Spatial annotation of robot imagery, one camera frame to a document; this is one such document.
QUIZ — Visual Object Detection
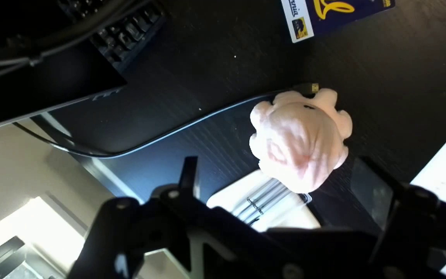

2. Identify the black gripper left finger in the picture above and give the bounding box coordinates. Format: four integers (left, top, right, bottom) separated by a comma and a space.
66, 154, 244, 279

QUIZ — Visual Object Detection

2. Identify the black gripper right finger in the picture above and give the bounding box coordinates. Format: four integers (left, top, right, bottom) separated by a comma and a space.
350, 154, 446, 279

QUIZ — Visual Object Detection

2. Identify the pink octopus plushy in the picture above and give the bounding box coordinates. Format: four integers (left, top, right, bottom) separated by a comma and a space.
247, 86, 354, 195

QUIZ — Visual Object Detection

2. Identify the black computer monitor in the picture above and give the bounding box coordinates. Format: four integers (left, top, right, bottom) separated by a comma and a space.
0, 0, 130, 137

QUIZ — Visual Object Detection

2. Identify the black keyboard with blue backlight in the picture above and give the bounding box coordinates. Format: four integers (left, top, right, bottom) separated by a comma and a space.
55, 0, 168, 74

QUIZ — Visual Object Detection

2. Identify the blue card pack yellow print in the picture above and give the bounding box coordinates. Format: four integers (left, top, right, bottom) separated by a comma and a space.
278, 0, 396, 46

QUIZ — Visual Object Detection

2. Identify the grey desk cable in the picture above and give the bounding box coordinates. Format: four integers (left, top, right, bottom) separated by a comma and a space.
10, 80, 322, 159

